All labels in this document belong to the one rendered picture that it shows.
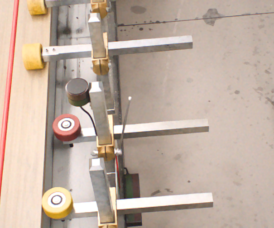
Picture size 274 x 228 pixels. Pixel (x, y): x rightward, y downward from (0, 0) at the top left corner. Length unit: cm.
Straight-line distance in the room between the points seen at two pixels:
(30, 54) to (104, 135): 36
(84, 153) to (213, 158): 87
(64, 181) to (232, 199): 91
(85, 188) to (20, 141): 32
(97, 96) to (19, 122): 32
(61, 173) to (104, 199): 52
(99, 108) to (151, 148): 120
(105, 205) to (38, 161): 27
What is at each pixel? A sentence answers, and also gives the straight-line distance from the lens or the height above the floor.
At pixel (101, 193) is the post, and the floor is 101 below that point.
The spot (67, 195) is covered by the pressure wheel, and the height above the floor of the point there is 91.
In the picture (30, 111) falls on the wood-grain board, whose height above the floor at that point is 90.
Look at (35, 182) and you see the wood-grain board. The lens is 170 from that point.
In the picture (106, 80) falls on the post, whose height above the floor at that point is 87.
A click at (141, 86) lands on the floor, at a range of 306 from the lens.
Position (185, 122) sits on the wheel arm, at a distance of 182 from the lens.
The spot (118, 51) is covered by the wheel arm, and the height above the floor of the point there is 95.
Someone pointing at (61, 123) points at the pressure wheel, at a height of 90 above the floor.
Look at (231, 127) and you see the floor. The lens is 290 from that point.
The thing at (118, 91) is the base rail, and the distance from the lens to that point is 212.
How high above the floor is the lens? 231
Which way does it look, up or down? 52 degrees down
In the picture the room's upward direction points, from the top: 6 degrees counter-clockwise
